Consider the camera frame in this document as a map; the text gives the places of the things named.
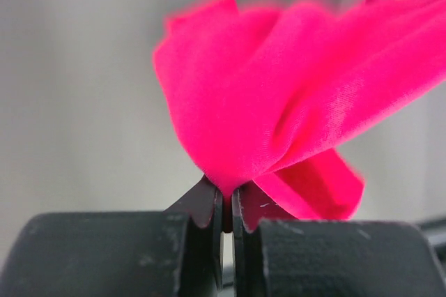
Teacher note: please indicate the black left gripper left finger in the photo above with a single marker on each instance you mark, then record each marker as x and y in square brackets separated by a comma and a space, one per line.
[175, 252]

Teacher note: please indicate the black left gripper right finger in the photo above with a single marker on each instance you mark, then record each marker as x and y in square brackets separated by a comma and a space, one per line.
[276, 255]

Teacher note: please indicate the pink red t shirt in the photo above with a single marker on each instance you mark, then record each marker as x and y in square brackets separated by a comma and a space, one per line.
[266, 92]

